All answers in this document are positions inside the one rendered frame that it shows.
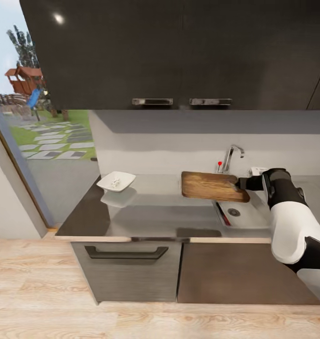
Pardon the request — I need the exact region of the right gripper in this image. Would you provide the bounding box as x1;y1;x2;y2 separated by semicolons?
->
236;176;261;191

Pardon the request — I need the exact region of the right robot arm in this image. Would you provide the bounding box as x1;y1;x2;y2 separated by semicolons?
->
236;167;320;300

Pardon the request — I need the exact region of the parer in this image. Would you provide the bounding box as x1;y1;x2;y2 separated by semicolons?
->
216;203;231;226

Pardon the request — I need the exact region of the cutting board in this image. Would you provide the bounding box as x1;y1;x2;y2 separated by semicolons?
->
181;171;251;203

